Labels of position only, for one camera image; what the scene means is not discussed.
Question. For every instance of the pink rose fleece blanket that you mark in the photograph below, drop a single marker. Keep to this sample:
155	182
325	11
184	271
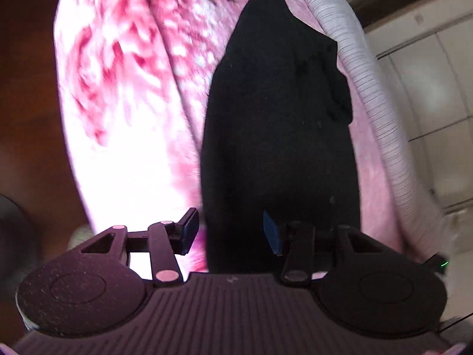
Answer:
133	80

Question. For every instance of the black garment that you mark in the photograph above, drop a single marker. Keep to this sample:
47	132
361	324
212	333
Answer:
276	142

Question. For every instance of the cream wardrobe cabinet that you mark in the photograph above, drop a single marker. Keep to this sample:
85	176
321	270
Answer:
425	52

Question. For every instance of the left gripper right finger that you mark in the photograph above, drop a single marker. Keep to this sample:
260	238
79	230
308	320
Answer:
293	245

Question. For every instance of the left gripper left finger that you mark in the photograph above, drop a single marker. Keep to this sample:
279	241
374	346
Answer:
168	239

